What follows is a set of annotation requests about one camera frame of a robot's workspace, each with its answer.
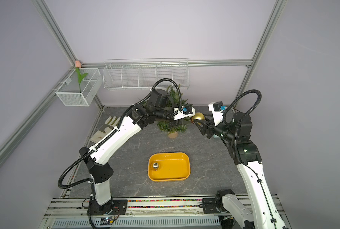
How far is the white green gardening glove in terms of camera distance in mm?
1041

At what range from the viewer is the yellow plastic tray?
2.79 ft

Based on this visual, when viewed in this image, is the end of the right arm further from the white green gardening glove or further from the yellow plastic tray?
the white green gardening glove

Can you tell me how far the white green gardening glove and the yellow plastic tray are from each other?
1.33 ft

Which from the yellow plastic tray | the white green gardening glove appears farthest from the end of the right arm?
the white green gardening glove
